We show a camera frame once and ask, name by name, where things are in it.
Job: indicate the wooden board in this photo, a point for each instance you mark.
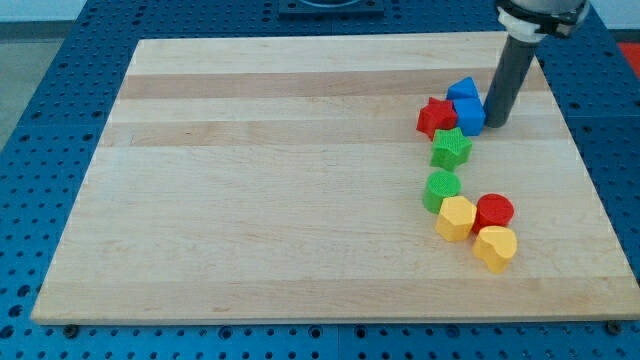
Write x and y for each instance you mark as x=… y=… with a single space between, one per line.
x=280 y=180

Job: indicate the red cylinder block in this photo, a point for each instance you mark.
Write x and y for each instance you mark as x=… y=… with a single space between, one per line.
x=493 y=210

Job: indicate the blue cube block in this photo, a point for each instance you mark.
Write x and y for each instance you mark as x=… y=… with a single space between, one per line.
x=471 y=115

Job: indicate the yellow hexagon block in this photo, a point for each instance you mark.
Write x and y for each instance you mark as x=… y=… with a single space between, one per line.
x=456 y=218

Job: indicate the green star block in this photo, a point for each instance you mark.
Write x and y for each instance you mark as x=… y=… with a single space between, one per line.
x=450 y=149

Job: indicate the yellow heart block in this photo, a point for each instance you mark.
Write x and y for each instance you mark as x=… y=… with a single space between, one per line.
x=495 y=246

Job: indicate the blue triangle block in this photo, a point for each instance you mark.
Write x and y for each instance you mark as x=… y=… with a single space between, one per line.
x=462 y=89

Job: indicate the red star block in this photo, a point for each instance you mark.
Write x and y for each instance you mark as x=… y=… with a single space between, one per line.
x=436 y=115

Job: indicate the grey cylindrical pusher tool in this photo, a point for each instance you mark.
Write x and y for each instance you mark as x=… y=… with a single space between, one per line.
x=513 y=66

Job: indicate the green cylinder block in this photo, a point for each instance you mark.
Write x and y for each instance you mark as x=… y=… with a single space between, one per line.
x=440 y=185

